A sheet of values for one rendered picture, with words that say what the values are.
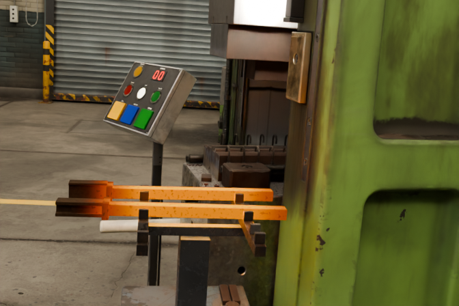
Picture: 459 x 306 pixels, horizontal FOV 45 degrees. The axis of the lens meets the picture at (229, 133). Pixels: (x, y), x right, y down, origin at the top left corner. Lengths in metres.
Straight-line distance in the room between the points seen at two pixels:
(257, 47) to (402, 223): 0.61
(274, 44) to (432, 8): 0.45
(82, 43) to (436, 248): 8.49
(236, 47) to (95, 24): 8.06
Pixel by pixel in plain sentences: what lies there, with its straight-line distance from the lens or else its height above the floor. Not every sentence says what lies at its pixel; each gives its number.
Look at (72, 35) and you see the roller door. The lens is 9.64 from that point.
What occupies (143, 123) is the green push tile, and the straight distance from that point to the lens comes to 2.04.
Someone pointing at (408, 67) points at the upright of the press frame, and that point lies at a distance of 1.39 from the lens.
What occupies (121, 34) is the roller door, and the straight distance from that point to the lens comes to 9.52.
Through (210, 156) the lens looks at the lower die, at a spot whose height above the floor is 0.96.
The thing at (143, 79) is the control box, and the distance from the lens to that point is 2.20.
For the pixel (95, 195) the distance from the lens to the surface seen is 1.25.
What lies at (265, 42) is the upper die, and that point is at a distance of 1.59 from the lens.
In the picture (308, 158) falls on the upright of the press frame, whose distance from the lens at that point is 1.35.
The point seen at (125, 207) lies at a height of 0.99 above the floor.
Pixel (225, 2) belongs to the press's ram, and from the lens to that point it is 1.61.
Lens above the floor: 1.35
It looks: 10 degrees down
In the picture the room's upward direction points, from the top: 4 degrees clockwise
